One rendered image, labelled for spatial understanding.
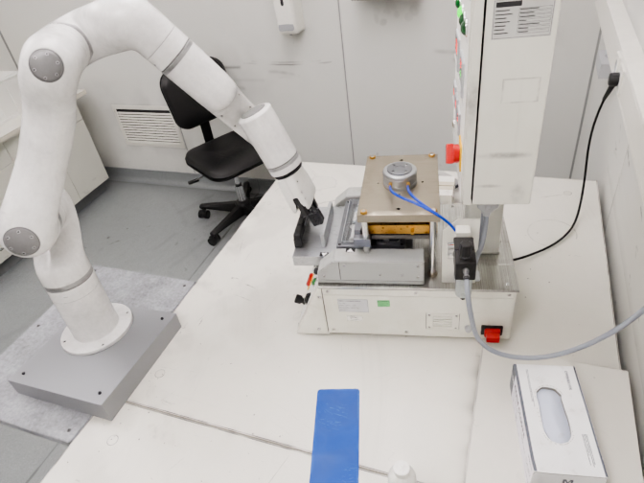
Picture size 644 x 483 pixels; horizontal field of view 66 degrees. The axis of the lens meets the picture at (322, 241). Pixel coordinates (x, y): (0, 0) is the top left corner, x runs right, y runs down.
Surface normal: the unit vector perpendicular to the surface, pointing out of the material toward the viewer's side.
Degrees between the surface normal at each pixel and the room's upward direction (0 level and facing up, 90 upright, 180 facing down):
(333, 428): 0
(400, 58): 90
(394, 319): 90
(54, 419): 0
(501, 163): 90
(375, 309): 90
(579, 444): 5
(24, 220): 64
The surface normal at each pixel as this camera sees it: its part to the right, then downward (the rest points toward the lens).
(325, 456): -0.12, -0.79
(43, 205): 0.59, 0.14
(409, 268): -0.16, 0.62
